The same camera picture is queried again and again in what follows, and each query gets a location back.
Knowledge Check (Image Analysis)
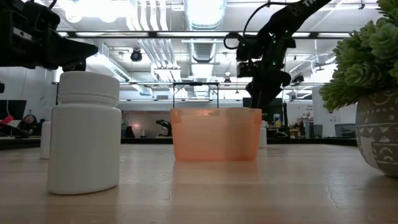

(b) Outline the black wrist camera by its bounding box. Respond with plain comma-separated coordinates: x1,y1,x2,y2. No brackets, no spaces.
235,42,259,78
0,0,62,30

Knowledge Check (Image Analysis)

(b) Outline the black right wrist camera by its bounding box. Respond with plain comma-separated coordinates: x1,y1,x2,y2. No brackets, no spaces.
235,42,259,78

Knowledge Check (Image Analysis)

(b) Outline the white pill bottle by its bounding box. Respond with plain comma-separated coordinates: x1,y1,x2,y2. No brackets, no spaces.
257,119,268,149
46,70,123,196
39,120,52,160

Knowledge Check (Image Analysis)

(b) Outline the black screen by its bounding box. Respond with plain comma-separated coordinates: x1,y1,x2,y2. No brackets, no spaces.
269,98,284,130

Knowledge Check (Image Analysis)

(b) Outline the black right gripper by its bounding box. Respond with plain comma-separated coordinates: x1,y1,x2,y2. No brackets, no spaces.
245,62,292,109

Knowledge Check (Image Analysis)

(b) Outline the silver ventilation duct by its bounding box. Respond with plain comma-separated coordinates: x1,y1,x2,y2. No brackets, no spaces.
183,0,228,65

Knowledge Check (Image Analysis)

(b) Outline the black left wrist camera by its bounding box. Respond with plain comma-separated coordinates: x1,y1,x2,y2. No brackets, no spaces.
0,0,62,30

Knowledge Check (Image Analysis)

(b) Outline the orange translucent plastic basket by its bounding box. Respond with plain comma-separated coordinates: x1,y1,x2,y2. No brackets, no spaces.
169,107,263,162

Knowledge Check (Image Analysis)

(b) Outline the black monitor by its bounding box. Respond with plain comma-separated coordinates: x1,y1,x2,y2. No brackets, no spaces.
0,99,28,121

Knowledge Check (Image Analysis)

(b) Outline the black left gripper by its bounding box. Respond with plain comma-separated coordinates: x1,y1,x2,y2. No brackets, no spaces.
0,27,99,72

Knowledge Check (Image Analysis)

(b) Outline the grey bin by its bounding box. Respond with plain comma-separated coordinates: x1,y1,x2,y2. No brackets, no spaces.
304,124,323,139
334,123,357,138

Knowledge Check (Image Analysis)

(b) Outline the person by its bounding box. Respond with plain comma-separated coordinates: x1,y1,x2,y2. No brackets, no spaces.
17,114,41,135

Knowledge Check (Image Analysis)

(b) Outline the green plant in grey pot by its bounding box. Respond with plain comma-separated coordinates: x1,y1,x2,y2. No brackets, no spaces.
318,0,398,179

